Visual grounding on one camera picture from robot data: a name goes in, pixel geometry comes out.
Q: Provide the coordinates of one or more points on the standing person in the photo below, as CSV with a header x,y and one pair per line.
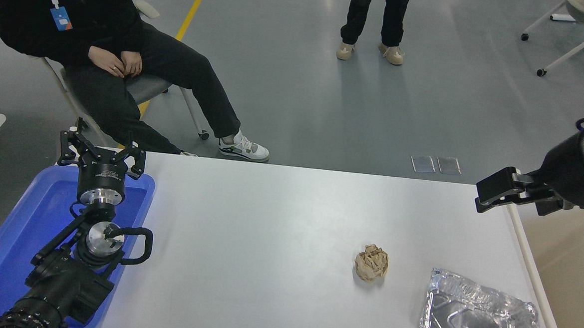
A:
x,y
394,19

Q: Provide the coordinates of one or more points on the seated person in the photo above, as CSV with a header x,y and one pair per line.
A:
x,y
29,20

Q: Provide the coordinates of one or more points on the seated person's right hand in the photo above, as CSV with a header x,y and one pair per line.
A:
x,y
105,60

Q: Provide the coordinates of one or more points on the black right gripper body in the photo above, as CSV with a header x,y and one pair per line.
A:
x,y
571,176

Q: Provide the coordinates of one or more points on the large pale bin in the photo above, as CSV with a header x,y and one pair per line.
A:
x,y
575,299

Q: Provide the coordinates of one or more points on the seated person's left hand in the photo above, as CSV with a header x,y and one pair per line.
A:
x,y
133,64

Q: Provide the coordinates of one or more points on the crumpled silver foil tray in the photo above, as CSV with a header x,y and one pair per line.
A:
x,y
464,318

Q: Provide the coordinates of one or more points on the clear floor plate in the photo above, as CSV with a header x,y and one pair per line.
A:
x,y
423,164
449,165

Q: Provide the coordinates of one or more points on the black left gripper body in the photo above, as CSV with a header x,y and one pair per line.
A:
x,y
102,176

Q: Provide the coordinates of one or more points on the blue plastic tray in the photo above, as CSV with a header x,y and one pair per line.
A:
x,y
7,249

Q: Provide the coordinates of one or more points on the crumpled tan paper ball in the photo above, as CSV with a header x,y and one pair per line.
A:
x,y
371,263

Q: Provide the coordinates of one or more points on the grey chair with white frame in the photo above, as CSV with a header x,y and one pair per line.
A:
x,y
151,85

